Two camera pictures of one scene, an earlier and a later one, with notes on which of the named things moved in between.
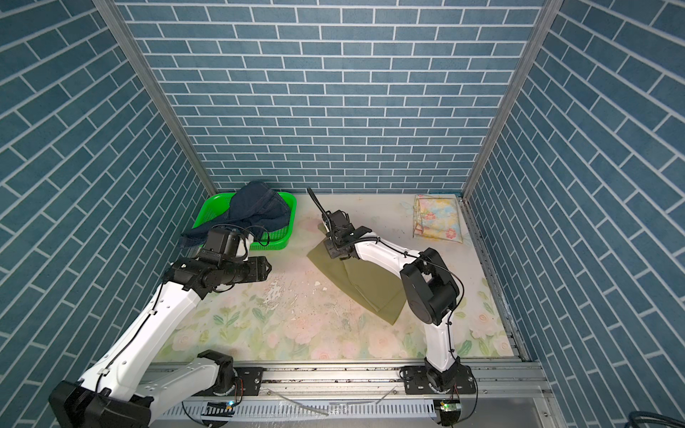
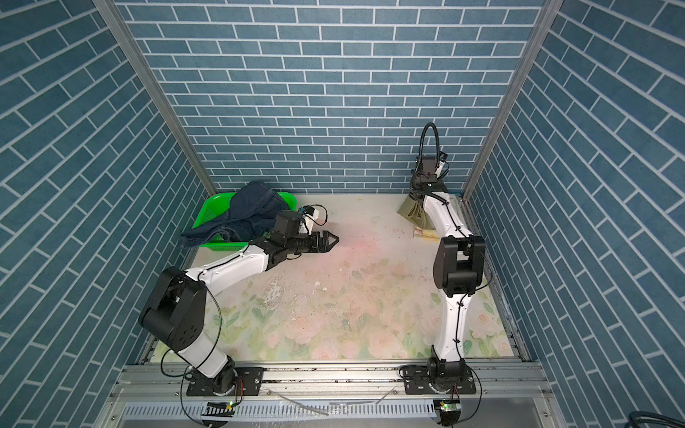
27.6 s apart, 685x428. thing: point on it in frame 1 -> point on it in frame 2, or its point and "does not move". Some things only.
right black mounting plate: [416, 381] does not move
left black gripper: [259, 268] -> [323, 246]
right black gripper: [328, 245] -> [415, 182]
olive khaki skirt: [373, 286] -> [412, 209]
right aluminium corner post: [548, 16] does not move
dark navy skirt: [256, 209] does not move
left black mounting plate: [249, 382] does not move
